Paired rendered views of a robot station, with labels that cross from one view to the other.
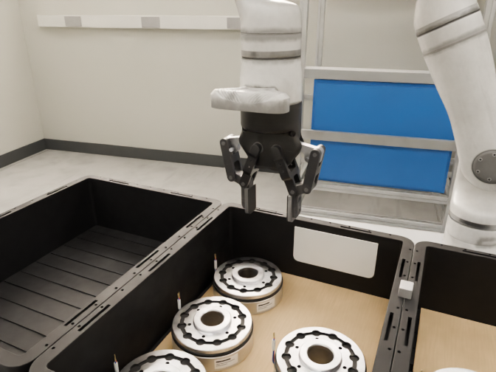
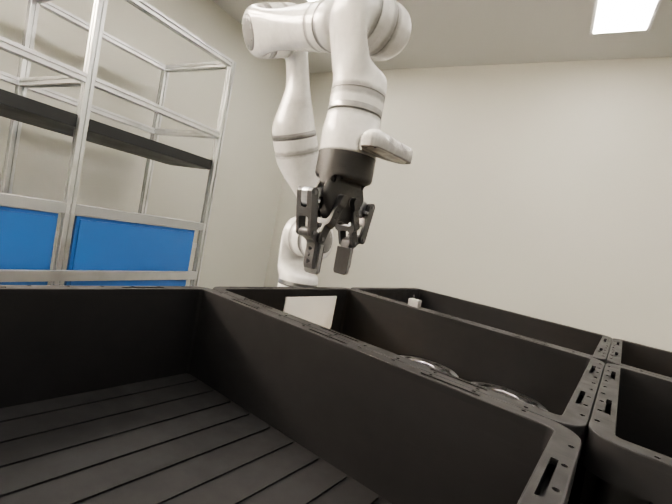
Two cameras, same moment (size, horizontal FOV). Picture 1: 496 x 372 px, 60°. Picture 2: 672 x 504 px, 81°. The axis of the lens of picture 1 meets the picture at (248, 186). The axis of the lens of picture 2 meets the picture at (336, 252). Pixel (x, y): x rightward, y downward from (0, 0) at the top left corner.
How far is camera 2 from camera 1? 0.65 m
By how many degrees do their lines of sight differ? 78
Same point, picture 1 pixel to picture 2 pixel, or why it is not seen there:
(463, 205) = (300, 274)
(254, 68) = (373, 121)
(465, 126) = not seen: hidden behind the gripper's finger
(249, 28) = (375, 85)
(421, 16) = (295, 125)
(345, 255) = (318, 314)
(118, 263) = (95, 445)
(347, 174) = not seen: outside the picture
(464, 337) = not seen: hidden behind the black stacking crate
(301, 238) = (290, 308)
